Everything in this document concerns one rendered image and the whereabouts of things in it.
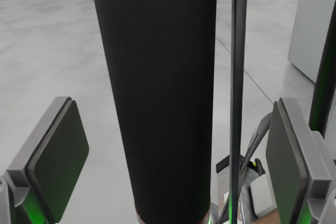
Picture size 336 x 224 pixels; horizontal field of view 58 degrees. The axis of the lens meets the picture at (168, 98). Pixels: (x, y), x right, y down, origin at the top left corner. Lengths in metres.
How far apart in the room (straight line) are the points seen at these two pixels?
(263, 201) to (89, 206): 1.63
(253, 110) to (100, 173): 1.45
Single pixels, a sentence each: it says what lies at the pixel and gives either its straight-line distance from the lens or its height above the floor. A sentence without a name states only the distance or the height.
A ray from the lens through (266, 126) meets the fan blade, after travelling 0.50.
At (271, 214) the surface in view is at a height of 1.54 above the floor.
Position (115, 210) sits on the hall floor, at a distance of 2.15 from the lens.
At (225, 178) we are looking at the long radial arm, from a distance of 0.81.
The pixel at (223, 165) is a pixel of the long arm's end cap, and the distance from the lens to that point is 0.85.
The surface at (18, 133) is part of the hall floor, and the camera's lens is 3.02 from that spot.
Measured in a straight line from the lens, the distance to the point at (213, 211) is 0.79.
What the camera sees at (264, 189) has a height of 1.16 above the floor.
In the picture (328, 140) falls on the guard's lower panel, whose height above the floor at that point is 0.53.
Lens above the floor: 1.74
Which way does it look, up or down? 35 degrees down
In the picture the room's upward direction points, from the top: 4 degrees counter-clockwise
